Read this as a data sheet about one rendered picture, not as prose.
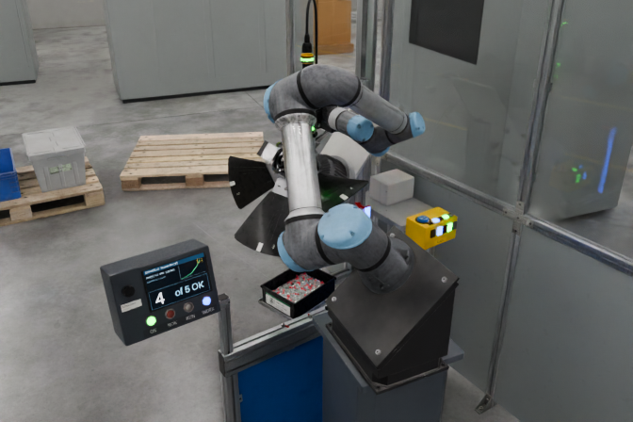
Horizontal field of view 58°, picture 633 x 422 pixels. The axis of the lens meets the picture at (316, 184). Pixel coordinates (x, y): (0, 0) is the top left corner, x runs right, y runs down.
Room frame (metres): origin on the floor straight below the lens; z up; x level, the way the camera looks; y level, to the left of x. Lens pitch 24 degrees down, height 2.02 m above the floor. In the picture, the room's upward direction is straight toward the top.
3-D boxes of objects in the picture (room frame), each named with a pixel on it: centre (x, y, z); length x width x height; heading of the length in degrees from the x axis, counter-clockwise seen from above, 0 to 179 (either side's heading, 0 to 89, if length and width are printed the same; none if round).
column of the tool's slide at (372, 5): (2.62, -0.23, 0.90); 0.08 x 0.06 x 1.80; 69
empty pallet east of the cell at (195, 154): (4.89, 1.08, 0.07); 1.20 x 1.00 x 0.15; 96
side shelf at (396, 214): (2.35, -0.36, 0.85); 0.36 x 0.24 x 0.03; 34
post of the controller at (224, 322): (1.36, 0.27, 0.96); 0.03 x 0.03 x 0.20; 34
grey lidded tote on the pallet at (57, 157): (4.30, 2.11, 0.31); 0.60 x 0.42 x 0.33; 29
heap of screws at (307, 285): (1.69, 0.06, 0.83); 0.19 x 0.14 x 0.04; 138
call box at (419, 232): (1.82, -0.41, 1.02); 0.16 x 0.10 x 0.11; 124
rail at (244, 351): (1.60, -0.09, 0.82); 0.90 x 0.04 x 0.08; 124
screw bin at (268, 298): (1.70, 0.06, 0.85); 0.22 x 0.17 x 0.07; 138
